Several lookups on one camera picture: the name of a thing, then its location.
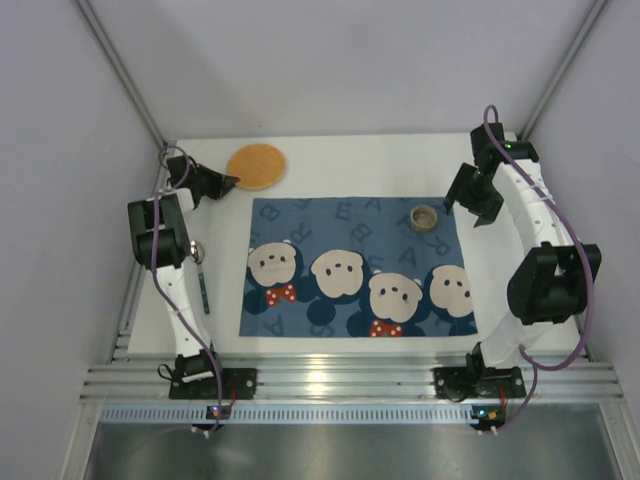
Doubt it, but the left aluminium frame post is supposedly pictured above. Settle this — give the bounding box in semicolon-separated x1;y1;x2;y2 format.
74;0;171;151

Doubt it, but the aluminium mounting rail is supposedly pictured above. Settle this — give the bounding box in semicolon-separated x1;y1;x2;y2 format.
80;349;624;404

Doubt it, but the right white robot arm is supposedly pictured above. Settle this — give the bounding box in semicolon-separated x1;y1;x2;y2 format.
444;121;602;369

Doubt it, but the small beige cup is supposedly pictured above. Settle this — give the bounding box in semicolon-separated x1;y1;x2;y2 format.
409;205;438;234

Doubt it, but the round woven bamboo plate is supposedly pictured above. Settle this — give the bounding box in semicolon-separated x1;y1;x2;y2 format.
226;143;287;191

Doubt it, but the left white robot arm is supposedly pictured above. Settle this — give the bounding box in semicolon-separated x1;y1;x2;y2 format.
127;147;239;387

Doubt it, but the perforated grey cable duct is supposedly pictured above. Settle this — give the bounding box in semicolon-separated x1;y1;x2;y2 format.
100;402;503;425

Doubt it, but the spoon with green handle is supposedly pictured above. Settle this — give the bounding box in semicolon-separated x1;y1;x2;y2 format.
190;240;210;315

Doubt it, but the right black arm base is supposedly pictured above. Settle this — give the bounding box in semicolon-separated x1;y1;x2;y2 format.
433;353;527;402

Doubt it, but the blue bear-print placemat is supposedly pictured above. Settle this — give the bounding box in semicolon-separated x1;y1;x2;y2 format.
239;197;477;339

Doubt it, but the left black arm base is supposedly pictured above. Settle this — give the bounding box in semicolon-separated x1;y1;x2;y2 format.
157;364;258;400

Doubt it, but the right aluminium frame post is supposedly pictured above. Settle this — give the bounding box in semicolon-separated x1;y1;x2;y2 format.
516;0;612;140

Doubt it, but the aluminium frame post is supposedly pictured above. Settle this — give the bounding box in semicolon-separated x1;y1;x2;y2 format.
74;0;171;151
516;0;612;140

